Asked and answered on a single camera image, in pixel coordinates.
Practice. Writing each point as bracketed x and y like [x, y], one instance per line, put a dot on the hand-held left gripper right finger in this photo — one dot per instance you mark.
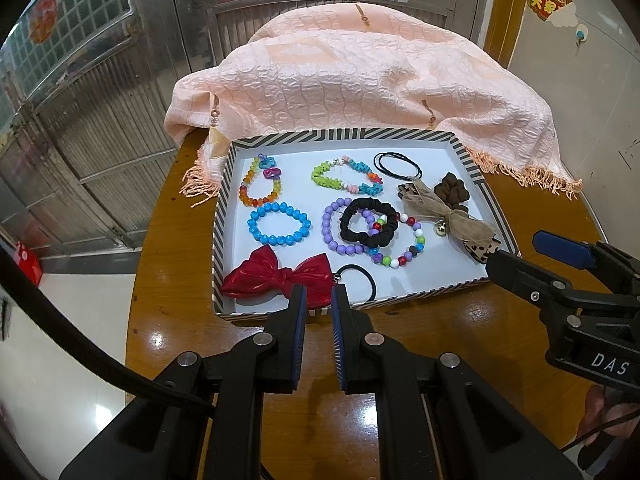
[336, 342]

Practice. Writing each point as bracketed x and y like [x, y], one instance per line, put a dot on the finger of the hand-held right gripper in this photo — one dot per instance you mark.
[562, 251]
[520, 277]

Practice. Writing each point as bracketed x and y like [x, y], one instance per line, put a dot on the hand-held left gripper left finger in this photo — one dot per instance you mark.
[300, 332]

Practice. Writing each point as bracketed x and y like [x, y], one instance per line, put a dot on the leopard bow with bell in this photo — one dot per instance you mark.
[440, 210]

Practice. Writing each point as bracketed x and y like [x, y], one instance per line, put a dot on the brown scrunchie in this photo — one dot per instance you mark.
[452, 187]

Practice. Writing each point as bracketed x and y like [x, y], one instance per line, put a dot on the black scrunchie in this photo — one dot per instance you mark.
[350, 227]

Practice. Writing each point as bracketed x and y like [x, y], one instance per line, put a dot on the striped cardboard tray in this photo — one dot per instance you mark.
[300, 187]

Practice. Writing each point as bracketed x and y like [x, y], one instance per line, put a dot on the person's right hand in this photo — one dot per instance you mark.
[600, 410]

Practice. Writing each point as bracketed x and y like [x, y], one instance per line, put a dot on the pink fringed blanket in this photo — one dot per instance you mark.
[350, 80]

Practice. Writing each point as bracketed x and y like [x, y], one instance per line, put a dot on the red bag on floor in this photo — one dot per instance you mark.
[27, 262]

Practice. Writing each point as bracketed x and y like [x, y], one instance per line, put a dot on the round red door decoration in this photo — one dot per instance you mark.
[43, 17]

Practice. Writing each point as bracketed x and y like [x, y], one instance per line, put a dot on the white wall hook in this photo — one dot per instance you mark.
[580, 35]

